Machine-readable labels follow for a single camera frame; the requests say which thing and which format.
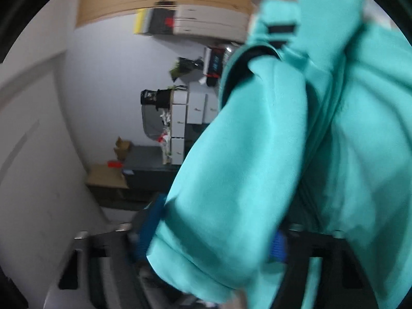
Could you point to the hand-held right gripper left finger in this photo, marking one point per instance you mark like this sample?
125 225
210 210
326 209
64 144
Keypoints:
149 222

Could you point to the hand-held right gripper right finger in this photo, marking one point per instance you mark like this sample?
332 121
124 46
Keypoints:
278 247

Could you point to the teal zip jacket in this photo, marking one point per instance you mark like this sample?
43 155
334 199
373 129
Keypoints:
257 151

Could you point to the dark wardrobe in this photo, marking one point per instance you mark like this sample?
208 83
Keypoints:
128 199

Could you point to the dark refrigerator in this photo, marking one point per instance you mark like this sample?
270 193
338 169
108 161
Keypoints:
148 161

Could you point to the large flat cardboard box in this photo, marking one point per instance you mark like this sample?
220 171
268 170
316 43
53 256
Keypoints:
106 177

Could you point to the red paper bag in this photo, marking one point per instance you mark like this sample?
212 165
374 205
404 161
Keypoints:
116 164

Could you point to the small open cardboard box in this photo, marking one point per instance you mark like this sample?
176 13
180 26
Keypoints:
122 148

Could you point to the heap of desk clutter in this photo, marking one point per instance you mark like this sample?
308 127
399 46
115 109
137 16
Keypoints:
164 132

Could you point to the grey rounded vanity mirror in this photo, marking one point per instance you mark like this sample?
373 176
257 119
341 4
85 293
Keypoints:
151 122

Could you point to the white dressing desk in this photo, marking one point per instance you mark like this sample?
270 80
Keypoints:
178 119

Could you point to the white drawer cabinet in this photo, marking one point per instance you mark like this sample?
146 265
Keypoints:
196 109

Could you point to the black gift bag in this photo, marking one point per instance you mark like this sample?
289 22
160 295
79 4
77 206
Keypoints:
164 98

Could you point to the black labelled tub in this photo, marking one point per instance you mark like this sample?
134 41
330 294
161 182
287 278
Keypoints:
148 97

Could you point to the bouquet in black wrap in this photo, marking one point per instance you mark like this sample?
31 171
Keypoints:
186 67

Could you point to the black box with red print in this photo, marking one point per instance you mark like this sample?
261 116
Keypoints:
215 62

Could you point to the red and black shoe box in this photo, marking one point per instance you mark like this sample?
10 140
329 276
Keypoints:
169 22

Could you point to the white hard suitcase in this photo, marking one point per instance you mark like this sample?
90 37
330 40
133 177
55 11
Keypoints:
209 22

